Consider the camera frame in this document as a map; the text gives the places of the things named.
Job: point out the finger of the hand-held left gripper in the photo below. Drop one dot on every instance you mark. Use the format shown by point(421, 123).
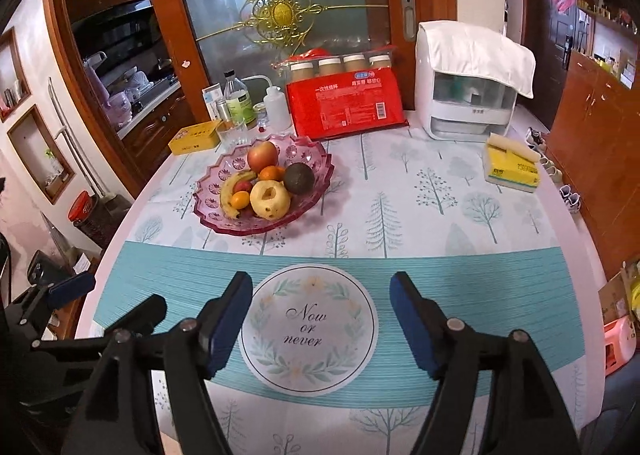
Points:
point(72, 285)
point(145, 315)

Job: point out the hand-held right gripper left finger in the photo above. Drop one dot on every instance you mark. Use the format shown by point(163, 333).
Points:
point(230, 330)

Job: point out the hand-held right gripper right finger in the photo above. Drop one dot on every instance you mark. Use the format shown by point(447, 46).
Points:
point(415, 330)

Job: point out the small yellow-orange citrus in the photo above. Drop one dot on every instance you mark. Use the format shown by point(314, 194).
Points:
point(240, 199)

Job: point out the yellow banana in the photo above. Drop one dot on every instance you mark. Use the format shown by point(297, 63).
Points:
point(227, 197)

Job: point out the yellow pear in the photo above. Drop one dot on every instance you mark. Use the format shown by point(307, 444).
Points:
point(270, 200)

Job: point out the orange tangerine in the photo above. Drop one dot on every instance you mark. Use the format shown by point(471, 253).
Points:
point(272, 172)

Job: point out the dark avocado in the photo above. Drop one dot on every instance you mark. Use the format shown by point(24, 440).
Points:
point(299, 179)

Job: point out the red apple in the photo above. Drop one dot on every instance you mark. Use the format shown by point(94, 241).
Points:
point(262, 155)

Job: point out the pink glass fruit bowl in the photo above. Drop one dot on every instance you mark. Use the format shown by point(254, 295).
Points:
point(310, 155)

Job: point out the teal striped placemat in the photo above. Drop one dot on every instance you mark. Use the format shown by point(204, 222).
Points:
point(475, 285)

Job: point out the red lid container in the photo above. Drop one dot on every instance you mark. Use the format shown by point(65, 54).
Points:
point(82, 207)

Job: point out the wooden kitchen cabinet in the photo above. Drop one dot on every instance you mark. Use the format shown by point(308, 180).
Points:
point(155, 130)

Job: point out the yellow tin box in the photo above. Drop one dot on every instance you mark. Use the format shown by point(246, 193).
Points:
point(192, 137)

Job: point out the clear ribbed drinking glass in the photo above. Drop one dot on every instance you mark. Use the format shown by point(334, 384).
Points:
point(231, 135)

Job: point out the cardboard box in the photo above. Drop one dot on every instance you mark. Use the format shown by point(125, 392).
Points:
point(612, 300)

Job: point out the pink plastic stool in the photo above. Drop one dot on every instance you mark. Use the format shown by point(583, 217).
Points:
point(617, 345)

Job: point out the small glass jar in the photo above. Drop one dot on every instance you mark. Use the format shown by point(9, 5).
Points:
point(260, 115)

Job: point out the small silver can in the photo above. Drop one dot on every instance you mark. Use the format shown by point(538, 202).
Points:
point(222, 110)

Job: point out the yellow plastic bag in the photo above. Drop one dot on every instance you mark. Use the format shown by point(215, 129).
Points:
point(635, 290)

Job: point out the clear bottle green label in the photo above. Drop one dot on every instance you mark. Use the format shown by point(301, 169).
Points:
point(237, 105)

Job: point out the white squeeze bottle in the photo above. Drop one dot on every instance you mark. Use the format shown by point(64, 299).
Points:
point(272, 107)

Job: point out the white and blue carton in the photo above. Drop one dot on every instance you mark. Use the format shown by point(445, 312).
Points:
point(210, 97)

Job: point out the white countertop appliance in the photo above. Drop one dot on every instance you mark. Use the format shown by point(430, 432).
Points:
point(450, 105)

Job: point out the red paper cup pack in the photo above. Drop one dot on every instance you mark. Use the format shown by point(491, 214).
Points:
point(345, 105)

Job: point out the brown wooden cabinet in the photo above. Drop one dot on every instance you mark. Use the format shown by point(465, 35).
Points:
point(595, 150)

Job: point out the black range hood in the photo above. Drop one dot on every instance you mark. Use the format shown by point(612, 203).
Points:
point(115, 15)

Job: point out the white cloth cover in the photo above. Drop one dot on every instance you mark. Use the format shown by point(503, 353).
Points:
point(475, 50)

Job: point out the dark entry door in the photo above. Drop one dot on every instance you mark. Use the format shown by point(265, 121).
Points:
point(542, 45)

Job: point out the wooden shelf with items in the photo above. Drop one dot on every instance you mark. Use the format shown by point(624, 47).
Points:
point(610, 35)

